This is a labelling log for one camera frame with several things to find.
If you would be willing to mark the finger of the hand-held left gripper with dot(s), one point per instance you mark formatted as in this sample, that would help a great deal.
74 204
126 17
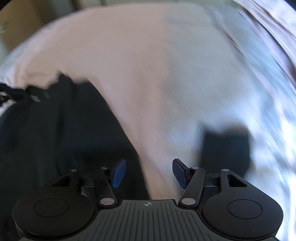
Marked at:
27 92

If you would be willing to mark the pink and white bedspread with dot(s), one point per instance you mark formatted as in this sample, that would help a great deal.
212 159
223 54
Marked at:
150 69

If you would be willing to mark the glossy beige wardrobe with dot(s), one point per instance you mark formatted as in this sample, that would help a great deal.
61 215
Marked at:
18 20

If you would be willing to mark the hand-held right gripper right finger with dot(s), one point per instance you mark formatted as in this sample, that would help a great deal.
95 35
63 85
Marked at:
179 173

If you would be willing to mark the black garment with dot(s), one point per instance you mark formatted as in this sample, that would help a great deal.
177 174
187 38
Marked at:
57 134

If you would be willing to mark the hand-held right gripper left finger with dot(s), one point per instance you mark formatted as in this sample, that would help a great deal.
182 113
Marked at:
119 173

